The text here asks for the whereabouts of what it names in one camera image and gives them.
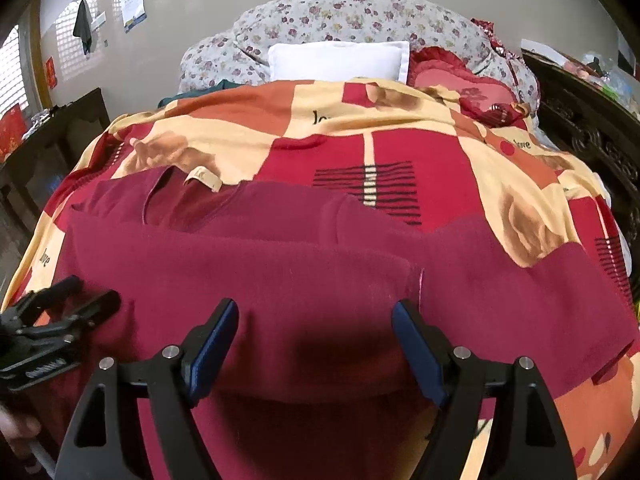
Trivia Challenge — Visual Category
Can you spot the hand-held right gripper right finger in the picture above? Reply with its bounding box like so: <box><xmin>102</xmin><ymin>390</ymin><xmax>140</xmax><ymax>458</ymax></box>
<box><xmin>391</xmin><ymin>299</ymin><xmax>578</xmax><ymax>480</ymax></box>

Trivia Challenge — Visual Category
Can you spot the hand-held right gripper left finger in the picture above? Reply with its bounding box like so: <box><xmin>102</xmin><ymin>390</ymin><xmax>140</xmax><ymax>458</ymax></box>
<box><xmin>54</xmin><ymin>298</ymin><xmax>240</xmax><ymax>480</ymax></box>

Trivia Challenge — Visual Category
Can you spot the teal cloth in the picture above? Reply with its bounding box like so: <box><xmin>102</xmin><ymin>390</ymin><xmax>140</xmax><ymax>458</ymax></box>
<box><xmin>159</xmin><ymin>79</ymin><xmax>236</xmax><ymax>108</ymax></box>

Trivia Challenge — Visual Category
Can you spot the person's left hand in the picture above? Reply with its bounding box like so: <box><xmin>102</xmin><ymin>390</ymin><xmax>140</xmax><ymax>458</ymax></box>
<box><xmin>0</xmin><ymin>405</ymin><xmax>42</xmax><ymax>461</ymax></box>

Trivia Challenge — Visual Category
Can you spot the carved dark wooden furniture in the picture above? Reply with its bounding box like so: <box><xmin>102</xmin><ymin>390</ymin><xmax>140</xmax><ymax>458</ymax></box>
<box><xmin>520</xmin><ymin>50</ymin><xmax>640</xmax><ymax>221</ymax></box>

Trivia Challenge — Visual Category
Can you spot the floral quilt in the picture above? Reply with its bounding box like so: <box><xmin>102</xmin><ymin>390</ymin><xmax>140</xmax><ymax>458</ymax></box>
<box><xmin>179</xmin><ymin>0</ymin><xmax>543</xmax><ymax>111</ymax></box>

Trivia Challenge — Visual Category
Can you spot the pile of plastic bags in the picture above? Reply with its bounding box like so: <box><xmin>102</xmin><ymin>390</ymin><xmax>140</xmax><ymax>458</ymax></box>
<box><xmin>565</xmin><ymin>52</ymin><xmax>640</xmax><ymax>111</ymax></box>

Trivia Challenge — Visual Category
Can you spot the window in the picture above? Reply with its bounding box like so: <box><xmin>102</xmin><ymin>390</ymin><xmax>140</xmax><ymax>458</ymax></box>
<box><xmin>0</xmin><ymin>25</ymin><xmax>26</xmax><ymax>116</ymax></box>

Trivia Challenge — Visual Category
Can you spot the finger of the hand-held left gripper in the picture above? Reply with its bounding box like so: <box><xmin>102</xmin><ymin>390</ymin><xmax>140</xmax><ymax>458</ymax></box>
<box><xmin>0</xmin><ymin>275</ymin><xmax>83</xmax><ymax>328</ymax></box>
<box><xmin>15</xmin><ymin>289</ymin><xmax>122</xmax><ymax>343</ymax></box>

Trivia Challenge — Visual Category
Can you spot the dark green hanging cloth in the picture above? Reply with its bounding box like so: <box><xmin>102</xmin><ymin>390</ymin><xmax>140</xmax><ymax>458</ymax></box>
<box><xmin>72</xmin><ymin>0</ymin><xmax>95</xmax><ymax>56</ymax></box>

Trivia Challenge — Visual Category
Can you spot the red patterned cloth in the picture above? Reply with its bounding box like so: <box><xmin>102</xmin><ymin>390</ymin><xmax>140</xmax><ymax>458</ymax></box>
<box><xmin>470</xmin><ymin>17</ymin><xmax>521</xmax><ymax>61</ymax></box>

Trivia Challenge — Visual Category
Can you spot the dark wooden cabinet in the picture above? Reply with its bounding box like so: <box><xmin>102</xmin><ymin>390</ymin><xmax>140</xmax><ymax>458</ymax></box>
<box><xmin>0</xmin><ymin>87</ymin><xmax>111</xmax><ymax>241</ymax></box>

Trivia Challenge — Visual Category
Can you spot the white pillow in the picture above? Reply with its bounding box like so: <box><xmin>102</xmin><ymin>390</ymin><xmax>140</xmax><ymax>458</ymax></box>
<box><xmin>267</xmin><ymin>40</ymin><xmax>411</xmax><ymax>83</ymax></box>

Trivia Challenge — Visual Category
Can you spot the red and yellow printed blanket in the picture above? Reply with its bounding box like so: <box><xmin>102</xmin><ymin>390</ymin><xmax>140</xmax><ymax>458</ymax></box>
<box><xmin>0</xmin><ymin>77</ymin><xmax>640</xmax><ymax>480</ymax></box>

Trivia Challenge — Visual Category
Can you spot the red ruffled cushion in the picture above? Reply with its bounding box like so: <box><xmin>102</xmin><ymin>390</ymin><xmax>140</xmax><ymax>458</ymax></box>
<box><xmin>406</xmin><ymin>46</ymin><xmax>531</xmax><ymax>128</ymax></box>

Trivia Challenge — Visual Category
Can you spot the maroon shirt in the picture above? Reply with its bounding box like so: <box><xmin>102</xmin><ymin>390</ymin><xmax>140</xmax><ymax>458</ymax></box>
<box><xmin>42</xmin><ymin>165</ymin><xmax>640</xmax><ymax>480</ymax></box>

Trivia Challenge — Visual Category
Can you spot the red printed box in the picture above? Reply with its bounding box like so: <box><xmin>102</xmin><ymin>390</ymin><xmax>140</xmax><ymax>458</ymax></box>
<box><xmin>0</xmin><ymin>105</ymin><xmax>28</xmax><ymax>161</ymax></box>

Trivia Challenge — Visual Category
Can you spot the white paper sheet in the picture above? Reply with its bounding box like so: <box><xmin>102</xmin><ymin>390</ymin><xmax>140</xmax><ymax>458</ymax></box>
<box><xmin>520</xmin><ymin>38</ymin><xmax>571</xmax><ymax>61</ymax></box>

